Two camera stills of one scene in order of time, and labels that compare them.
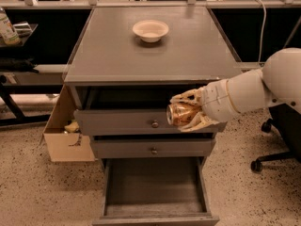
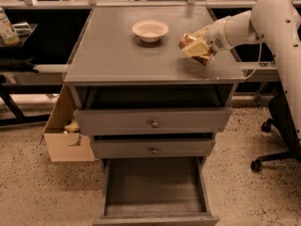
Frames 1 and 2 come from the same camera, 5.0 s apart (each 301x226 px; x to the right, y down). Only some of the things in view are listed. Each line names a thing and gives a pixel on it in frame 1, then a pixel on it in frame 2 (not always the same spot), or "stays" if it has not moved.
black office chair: (288, 120) stays
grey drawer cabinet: (126, 66) stays
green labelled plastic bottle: (7, 30) stays
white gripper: (216, 100) -> (215, 37)
